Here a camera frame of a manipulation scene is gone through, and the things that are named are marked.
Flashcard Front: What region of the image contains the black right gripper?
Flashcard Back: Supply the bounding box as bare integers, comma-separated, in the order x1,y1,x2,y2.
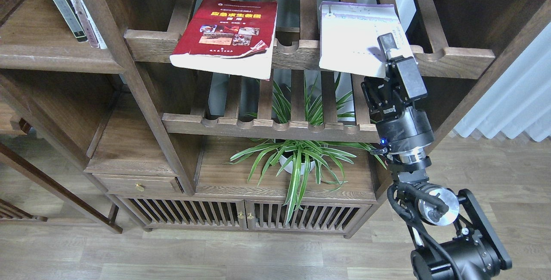
361,33,434,173

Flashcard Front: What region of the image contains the white purple cover book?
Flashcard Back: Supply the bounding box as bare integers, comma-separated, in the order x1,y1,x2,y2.
319,0,413,78

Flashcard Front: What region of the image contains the black yellow cover book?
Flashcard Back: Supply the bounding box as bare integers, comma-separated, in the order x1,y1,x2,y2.
53,0,88,42

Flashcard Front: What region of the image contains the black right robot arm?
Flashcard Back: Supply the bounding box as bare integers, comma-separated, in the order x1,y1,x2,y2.
362,33,512,280

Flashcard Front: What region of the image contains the white pleated curtain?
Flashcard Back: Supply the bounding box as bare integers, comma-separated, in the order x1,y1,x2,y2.
453,25,551,142

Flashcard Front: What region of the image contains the green spider plant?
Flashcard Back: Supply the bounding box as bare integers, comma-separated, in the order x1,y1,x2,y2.
226,78,376,225

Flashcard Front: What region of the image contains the white plant pot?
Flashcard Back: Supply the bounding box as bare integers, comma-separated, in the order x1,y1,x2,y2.
279,151,306,175

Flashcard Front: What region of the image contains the red cover book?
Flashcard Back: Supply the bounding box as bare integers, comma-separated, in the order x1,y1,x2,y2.
170,0,278,80

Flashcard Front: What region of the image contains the dark wooden bookshelf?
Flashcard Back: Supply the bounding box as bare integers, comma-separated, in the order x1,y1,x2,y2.
0,0,551,240

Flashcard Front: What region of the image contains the brass drawer knob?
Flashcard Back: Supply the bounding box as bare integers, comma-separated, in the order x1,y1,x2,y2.
135,183,145,192

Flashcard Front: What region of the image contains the upright pale spine book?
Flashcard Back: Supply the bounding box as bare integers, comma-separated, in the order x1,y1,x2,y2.
71,0,101,48

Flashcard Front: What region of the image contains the upright white book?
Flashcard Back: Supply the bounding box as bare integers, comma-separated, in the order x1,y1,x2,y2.
79,0,108,49

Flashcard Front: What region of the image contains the dark wooden side furniture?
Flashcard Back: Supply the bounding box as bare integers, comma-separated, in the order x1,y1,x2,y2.
0,99,123,234

